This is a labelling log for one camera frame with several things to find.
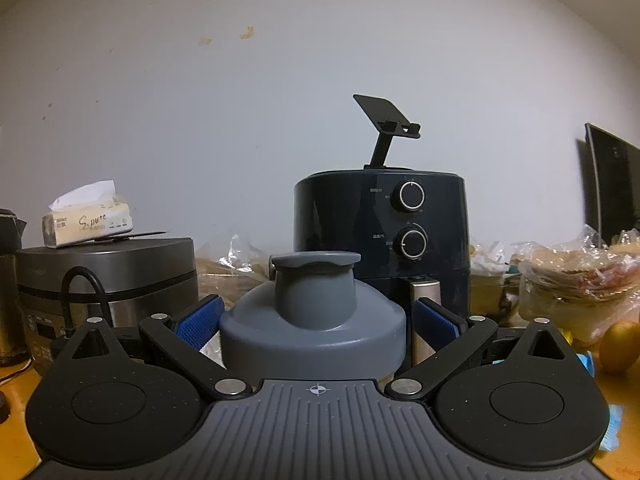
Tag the clear bag of food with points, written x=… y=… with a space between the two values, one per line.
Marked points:
x=575 y=280

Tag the black monitor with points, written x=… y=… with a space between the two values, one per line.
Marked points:
x=612 y=185

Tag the black portable air pump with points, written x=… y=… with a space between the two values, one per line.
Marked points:
x=66 y=310

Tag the black phone stand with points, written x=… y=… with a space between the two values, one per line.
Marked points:
x=380 y=112

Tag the clear bag of bread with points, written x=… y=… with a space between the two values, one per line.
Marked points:
x=225 y=270

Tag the dark blue air fryer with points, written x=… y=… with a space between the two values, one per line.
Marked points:
x=340 y=220

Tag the clear shaker bottle grey lid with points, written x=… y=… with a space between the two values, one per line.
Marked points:
x=310 y=330

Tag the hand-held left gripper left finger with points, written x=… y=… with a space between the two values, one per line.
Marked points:
x=200 y=320

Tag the soft tissue pack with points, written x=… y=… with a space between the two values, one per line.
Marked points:
x=85 y=222

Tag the dark grey rice cooker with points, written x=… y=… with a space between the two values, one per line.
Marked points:
x=125 y=270

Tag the steel electric kettle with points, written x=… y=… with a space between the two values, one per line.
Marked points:
x=10 y=285

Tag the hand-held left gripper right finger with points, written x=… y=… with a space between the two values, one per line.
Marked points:
x=440 y=320

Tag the orange fruit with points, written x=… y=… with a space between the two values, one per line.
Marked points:
x=620 y=347

